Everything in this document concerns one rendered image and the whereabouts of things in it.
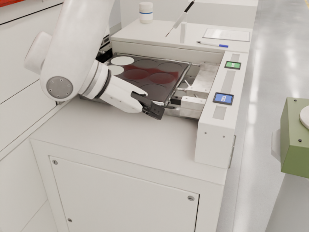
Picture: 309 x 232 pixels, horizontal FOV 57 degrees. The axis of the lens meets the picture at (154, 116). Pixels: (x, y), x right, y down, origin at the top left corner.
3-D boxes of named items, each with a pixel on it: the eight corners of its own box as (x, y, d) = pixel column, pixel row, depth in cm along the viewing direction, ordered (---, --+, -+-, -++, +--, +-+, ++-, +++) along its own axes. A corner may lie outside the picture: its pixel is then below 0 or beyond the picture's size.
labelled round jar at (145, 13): (137, 22, 151) (137, 4, 145) (142, 19, 156) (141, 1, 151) (150, 24, 149) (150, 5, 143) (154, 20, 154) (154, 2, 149)
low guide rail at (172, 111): (79, 99, 112) (78, 92, 110) (82, 96, 113) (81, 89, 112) (205, 122, 98) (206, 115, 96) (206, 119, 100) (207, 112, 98)
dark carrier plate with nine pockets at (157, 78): (75, 87, 104) (74, 86, 104) (115, 55, 131) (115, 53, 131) (164, 103, 95) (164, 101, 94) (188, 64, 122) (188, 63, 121)
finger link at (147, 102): (117, 91, 64) (123, 99, 69) (148, 101, 62) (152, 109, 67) (118, 87, 64) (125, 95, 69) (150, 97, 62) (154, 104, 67)
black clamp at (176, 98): (170, 103, 96) (170, 97, 95) (172, 101, 98) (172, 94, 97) (180, 105, 95) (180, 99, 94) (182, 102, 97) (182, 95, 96)
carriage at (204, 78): (179, 115, 96) (180, 108, 94) (200, 72, 125) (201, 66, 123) (203, 120, 94) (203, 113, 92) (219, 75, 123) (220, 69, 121)
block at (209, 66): (199, 69, 121) (200, 63, 119) (201, 66, 123) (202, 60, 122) (218, 72, 118) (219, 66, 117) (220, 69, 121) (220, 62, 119)
